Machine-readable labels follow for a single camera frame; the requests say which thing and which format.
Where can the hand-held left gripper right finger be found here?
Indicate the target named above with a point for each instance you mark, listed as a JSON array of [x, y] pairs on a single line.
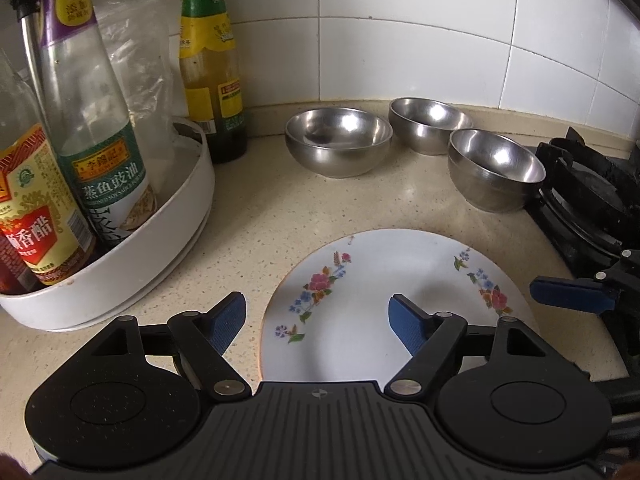
[[407, 322]]

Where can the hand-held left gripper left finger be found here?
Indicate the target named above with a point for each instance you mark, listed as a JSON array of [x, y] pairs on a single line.
[[227, 320]]

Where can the white two-tier seasoning rack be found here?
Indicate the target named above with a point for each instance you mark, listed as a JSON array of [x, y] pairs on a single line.
[[150, 260]]

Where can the green label sauce bottle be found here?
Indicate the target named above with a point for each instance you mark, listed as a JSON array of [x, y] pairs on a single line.
[[210, 60]]

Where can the yellow cap vinegar bottle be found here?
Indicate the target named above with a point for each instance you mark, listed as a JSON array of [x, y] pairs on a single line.
[[40, 220]]

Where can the wide stainless steel bowl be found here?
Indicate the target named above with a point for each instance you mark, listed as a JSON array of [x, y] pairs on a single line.
[[340, 145]]

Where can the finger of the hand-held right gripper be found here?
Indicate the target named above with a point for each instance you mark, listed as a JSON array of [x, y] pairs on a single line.
[[565, 294]]

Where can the black burner pan support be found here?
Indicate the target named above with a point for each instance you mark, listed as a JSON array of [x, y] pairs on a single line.
[[575, 160]]

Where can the red label sauce bottle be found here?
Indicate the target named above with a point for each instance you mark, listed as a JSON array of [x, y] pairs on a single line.
[[10, 275]]

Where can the purple label clear bottle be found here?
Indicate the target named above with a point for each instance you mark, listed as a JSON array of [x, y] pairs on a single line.
[[90, 110]]

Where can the white floral plate orange rim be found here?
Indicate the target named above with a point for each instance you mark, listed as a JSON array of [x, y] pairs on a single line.
[[390, 270]]

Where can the thin dark capped bottle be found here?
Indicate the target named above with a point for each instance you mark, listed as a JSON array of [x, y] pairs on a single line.
[[30, 50]]

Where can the clear plastic bag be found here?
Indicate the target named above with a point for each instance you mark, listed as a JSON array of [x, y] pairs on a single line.
[[145, 85]]

